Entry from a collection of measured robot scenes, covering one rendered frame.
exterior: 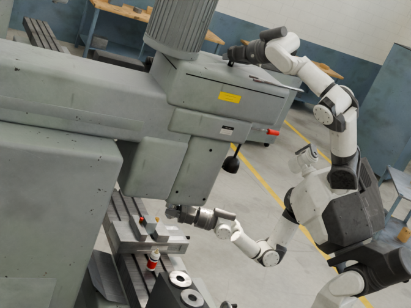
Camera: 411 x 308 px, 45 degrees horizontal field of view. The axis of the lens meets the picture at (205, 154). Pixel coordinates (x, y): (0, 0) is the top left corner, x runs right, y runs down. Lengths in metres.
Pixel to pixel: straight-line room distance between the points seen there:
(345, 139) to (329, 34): 8.85
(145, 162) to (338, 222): 0.75
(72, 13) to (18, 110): 6.87
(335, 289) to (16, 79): 1.34
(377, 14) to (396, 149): 4.01
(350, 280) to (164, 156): 0.82
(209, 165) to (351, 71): 9.41
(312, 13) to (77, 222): 8.77
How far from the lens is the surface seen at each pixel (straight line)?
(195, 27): 1.67
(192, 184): 1.95
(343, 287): 1.99
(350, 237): 1.95
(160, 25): 1.68
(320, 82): 1.66
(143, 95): 1.68
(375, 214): 2.02
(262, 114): 1.88
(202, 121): 1.79
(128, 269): 2.22
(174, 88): 1.69
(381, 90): 7.96
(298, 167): 2.07
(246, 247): 2.21
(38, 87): 1.61
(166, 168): 1.84
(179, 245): 2.39
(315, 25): 10.26
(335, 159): 1.81
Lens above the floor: 2.27
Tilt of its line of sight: 22 degrees down
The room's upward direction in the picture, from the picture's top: 22 degrees clockwise
